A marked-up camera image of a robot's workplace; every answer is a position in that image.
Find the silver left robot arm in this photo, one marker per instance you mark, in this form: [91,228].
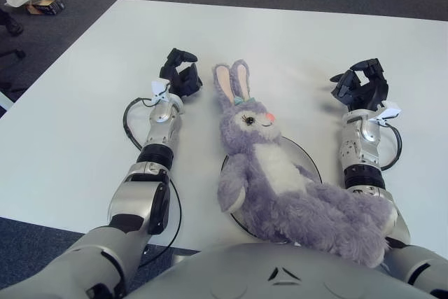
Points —
[154,159]

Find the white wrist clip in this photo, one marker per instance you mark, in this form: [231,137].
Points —
[159,90]
[386,115]

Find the white plate with black rim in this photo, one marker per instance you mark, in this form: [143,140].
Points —
[301,155]

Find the black cardboard box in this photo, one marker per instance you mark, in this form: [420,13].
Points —
[45,5]

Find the white furniture corner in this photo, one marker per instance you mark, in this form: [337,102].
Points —
[4,103]

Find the black office chair base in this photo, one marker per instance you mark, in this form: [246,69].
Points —
[10,50]

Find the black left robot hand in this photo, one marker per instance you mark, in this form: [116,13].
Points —
[183,80]

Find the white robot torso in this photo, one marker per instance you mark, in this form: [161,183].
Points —
[262,278]

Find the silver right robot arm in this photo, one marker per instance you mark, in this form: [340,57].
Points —
[364,152]

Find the purple plush bunny doll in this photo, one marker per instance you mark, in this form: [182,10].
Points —
[266,173]

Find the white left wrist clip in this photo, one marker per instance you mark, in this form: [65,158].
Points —
[159,90]

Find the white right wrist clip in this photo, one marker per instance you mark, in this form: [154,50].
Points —
[386,115]

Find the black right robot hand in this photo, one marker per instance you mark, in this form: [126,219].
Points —
[367,90]

